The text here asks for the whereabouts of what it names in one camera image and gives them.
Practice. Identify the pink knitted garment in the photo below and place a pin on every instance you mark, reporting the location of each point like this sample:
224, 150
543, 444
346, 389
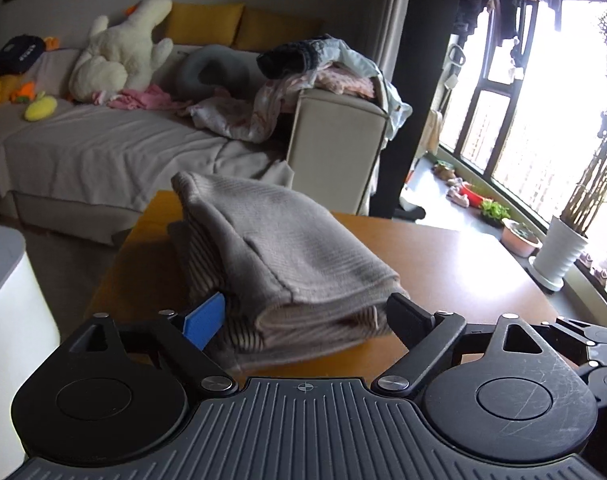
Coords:
343, 82

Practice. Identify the cream hanging cloth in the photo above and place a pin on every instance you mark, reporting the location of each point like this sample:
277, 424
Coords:
434, 132

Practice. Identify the pink flowerpot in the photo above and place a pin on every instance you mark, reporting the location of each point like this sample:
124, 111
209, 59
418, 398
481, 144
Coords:
521, 240

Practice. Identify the small pink shoes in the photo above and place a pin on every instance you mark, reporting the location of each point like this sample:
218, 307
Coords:
457, 192

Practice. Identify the white plant pot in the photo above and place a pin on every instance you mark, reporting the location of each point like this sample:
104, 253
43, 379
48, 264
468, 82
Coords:
558, 250

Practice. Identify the black cap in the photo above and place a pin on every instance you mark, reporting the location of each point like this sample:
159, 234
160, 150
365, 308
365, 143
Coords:
18, 52

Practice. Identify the grey sofa cover sheet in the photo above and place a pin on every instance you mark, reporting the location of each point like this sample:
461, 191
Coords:
108, 150

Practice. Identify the dark grey clothes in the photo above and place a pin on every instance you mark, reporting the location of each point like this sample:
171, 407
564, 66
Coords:
293, 57

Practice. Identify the beige curtain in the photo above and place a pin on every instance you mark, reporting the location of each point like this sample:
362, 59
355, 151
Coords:
393, 25

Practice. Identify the beige sofa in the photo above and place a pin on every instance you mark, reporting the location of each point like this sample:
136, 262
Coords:
333, 150

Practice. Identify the black window frame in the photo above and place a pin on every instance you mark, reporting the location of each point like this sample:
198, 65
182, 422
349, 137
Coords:
503, 132

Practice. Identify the green seedling tray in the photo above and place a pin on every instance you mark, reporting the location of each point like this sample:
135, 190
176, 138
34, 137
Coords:
496, 212

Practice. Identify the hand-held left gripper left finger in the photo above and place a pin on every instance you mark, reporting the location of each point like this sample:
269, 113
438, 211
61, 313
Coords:
203, 320

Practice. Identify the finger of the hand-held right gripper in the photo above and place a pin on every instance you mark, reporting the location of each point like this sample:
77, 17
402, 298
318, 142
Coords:
593, 342

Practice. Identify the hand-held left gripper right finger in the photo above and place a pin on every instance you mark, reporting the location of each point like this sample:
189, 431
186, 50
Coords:
408, 317

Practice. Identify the red basin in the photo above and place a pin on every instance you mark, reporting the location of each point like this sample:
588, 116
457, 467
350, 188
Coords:
473, 196

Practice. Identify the tall bamboo plant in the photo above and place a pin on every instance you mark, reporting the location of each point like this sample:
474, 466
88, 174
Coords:
591, 185

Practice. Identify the grey neck pillow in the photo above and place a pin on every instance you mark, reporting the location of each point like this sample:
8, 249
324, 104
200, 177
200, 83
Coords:
193, 70

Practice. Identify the pink cloth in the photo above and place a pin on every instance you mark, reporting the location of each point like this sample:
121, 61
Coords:
143, 100

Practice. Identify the orange plush toy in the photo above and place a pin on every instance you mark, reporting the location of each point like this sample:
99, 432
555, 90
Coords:
24, 92

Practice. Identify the grey striped sweater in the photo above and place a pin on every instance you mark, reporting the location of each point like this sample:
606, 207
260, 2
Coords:
283, 240

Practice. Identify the white cabinet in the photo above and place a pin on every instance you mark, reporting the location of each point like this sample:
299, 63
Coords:
13, 310

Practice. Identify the small yellow plush toy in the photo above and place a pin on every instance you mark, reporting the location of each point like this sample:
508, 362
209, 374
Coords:
40, 107

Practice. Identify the pile of clothes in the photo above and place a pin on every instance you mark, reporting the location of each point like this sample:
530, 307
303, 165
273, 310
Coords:
396, 110

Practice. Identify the white plush duck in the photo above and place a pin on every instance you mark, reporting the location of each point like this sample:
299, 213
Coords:
118, 45

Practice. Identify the yellow cushion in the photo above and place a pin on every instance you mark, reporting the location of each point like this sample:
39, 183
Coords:
278, 30
203, 22

